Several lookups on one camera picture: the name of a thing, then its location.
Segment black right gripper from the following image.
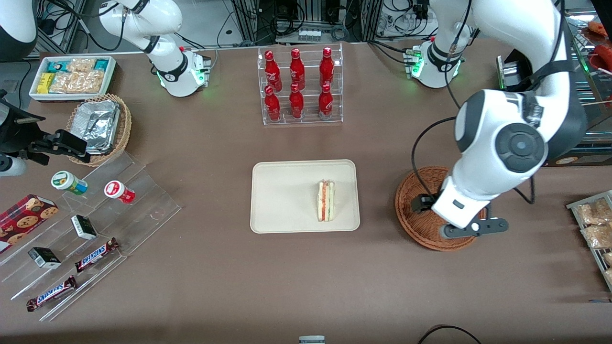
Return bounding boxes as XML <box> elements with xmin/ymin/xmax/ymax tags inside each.
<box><xmin>0</xmin><ymin>91</ymin><xmax>54</xmax><ymax>165</ymax></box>

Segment triangular sandwich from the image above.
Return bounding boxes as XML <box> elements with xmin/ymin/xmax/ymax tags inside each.
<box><xmin>317</xmin><ymin>179</ymin><xmax>336</xmax><ymax>223</ymax></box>

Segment brown wicker basket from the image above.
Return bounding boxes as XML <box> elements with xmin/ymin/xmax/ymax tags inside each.
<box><xmin>395</xmin><ymin>166</ymin><xmax>485</xmax><ymax>252</ymax></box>

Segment light wicker basket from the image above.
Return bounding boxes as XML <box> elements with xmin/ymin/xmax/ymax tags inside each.
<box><xmin>66</xmin><ymin>93</ymin><xmax>132</xmax><ymax>167</ymax></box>

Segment cream plastic tray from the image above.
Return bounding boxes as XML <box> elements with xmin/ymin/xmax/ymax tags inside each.
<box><xmin>250</xmin><ymin>160</ymin><xmax>361</xmax><ymax>234</ymax></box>

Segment white plastic bin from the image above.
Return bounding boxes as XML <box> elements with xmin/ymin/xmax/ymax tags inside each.
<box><xmin>29</xmin><ymin>55</ymin><xmax>118</xmax><ymax>102</ymax></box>

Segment green lid cup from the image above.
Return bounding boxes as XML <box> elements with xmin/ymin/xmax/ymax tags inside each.
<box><xmin>51</xmin><ymin>171</ymin><xmax>88</xmax><ymax>196</ymax></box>

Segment clear cracker bag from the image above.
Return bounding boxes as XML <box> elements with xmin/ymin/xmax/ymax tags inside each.
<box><xmin>66</xmin><ymin>58</ymin><xmax>96</xmax><ymax>74</ymax></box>
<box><xmin>49</xmin><ymin>71</ymin><xmax>105</xmax><ymax>94</ymax></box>

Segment stacked foil trays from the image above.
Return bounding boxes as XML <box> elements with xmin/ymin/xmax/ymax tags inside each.
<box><xmin>73</xmin><ymin>100</ymin><xmax>121</xmax><ymax>155</ymax></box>

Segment red cookie box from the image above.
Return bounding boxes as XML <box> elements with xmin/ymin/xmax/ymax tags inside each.
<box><xmin>0</xmin><ymin>194</ymin><xmax>59</xmax><ymax>255</ymax></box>

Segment clear pastry bag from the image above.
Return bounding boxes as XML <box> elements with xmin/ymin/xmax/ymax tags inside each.
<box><xmin>581</xmin><ymin>224</ymin><xmax>612</xmax><ymax>249</ymax></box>
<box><xmin>576</xmin><ymin>198</ymin><xmax>612</xmax><ymax>226</ymax></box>

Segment small black box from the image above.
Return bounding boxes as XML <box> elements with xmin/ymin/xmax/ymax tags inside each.
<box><xmin>71</xmin><ymin>215</ymin><xmax>98</xmax><ymax>240</ymax></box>
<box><xmin>28</xmin><ymin>247</ymin><xmax>62</xmax><ymax>269</ymax></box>

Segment red lid cup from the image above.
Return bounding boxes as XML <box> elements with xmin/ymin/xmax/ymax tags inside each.
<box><xmin>104</xmin><ymin>180</ymin><xmax>136</xmax><ymax>204</ymax></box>

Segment Snickers bar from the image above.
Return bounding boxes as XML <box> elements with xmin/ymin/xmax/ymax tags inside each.
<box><xmin>26</xmin><ymin>276</ymin><xmax>78</xmax><ymax>312</ymax></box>
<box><xmin>75</xmin><ymin>237</ymin><xmax>120</xmax><ymax>273</ymax></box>

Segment clear acrylic stepped stand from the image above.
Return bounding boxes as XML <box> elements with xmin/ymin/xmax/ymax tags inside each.
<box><xmin>0</xmin><ymin>152</ymin><xmax>183</xmax><ymax>322</ymax></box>

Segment black food warmer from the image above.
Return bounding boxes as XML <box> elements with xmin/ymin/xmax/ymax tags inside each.
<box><xmin>496</xmin><ymin>10</ymin><xmax>612</xmax><ymax>168</ymax></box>

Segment red drink bottle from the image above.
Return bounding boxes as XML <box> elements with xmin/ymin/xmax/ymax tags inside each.
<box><xmin>264</xmin><ymin>86</ymin><xmax>281</xmax><ymax>121</ymax></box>
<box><xmin>318</xmin><ymin>83</ymin><xmax>334</xmax><ymax>118</ymax></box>
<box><xmin>319</xmin><ymin>47</ymin><xmax>335</xmax><ymax>88</ymax></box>
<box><xmin>289</xmin><ymin>83</ymin><xmax>305</xmax><ymax>119</ymax></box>
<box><xmin>290</xmin><ymin>48</ymin><xmax>306</xmax><ymax>90</ymax></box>
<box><xmin>264</xmin><ymin>51</ymin><xmax>283</xmax><ymax>92</ymax></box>

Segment red sausage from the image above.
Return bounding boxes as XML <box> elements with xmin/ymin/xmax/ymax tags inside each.
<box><xmin>592</xmin><ymin>43</ymin><xmax>612</xmax><ymax>73</ymax></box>

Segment clear acrylic bottle rack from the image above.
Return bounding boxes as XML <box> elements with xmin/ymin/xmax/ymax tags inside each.
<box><xmin>257</xmin><ymin>43</ymin><xmax>344</xmax><ymax>126</ymax></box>

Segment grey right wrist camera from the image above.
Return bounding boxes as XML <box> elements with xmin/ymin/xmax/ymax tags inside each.
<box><xmin>0</xmin><ymin>155</ymin><xmax>27</xmax><ymax>177</ymax></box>

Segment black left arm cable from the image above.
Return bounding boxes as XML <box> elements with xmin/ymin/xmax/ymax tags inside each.
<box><xmin>411</xmin><ymin>0</ymin><xmax>537</xmax><ymax>206</ymax></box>

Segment black cable loop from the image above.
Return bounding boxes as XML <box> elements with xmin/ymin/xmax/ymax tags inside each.
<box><xmin>417</xmin><ymin>325</ymin><xmax>483</xmax><ymax>344</ymax></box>

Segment wire rack tray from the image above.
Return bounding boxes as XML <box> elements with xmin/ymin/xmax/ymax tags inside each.
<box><xmin>566</xmin><ymin>190</ymin><xmax>612</xmax><ymax>292</ymax></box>

